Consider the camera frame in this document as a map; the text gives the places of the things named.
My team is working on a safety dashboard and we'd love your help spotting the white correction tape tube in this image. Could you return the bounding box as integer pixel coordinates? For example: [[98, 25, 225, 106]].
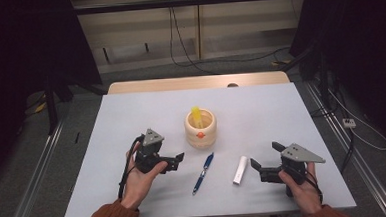
[[231, 155, 250, 187]]

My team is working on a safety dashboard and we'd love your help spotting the beige wooden cabinet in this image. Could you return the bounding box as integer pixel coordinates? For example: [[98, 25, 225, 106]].
[[68, 0, 313, 77]]

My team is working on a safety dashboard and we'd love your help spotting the wooden table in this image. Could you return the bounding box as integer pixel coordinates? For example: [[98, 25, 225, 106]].
[[106, 70, 291, 96]]

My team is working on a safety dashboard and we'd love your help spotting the person's right hand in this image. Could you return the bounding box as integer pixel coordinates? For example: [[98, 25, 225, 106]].
[[277, 161, 323, 217]]

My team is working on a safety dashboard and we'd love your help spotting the yellow highlighter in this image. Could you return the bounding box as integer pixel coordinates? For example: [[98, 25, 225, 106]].
[[190, 105, 205, 130]]

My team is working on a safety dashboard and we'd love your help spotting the black curtain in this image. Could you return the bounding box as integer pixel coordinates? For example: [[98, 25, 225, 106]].
[[0, 0, 108, 190], [286, 0, 386, 154]]

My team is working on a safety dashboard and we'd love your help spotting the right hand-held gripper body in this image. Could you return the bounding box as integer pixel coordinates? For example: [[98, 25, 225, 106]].
[[257, 141, 329, 199]]

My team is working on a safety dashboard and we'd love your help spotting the right hand-held gripper black cable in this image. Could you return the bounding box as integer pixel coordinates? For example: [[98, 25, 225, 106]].
[[295, 168, 324, 206]]

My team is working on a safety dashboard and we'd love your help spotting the thin white cable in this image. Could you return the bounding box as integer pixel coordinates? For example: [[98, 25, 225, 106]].
[[328, 86, 386, 154]]

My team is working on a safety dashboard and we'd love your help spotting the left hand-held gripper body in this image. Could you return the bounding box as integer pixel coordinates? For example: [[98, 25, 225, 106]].
[[133, 126, 178, 176]]

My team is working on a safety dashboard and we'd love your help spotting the hand-held gripper black cable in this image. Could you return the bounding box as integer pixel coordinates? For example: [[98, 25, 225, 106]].
[[114, 134, 149, 200], [295, 168, 324, 206]]

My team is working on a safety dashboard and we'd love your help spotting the long black floor cable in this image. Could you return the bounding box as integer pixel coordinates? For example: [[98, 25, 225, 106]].
[[167, 0, 292, 78]]

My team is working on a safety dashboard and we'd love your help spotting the white power strip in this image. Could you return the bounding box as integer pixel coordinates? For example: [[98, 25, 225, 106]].
[[342, 117, 357, 130]]

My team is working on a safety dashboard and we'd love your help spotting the person's left hand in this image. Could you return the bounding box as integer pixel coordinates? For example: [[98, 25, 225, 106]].
[[117, 141, 171, 211]]

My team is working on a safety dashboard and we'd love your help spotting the blue pen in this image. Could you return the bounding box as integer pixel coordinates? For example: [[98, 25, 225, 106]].
[[189, 151, 218, 197]]

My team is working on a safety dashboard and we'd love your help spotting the cream ribbed pen holder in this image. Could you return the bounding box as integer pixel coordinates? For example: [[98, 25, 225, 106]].
[[183, 107, 219, 151]]

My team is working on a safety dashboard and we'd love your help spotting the left hand-held gripper black cable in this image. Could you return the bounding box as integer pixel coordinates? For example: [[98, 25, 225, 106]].
[[114, 134, 149, 200]]

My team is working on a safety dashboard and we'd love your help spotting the metal floor rail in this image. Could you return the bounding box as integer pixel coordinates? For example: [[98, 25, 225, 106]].
[[304, 77, 386, 217], [0, 118, 70, 217]]

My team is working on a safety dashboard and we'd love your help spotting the black horizontal bar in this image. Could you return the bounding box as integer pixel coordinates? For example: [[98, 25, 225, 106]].
[[73, 0, 310, 17]]

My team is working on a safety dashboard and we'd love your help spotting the white table board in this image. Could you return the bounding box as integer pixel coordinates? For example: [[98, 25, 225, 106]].
[[55, 79, 358, 217]]

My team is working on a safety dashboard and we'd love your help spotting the black metal stand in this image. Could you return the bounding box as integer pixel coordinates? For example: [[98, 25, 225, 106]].
[[42, 72, 110, 136]]

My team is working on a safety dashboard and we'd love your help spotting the yellow tape piece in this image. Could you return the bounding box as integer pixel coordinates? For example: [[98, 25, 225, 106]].
[[271, 58, 293, 67], [33, 101, 48, 114]]

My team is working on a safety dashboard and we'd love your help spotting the short black floor cable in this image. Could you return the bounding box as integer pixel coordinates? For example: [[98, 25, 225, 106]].
[[337, 128, 358, 174]]

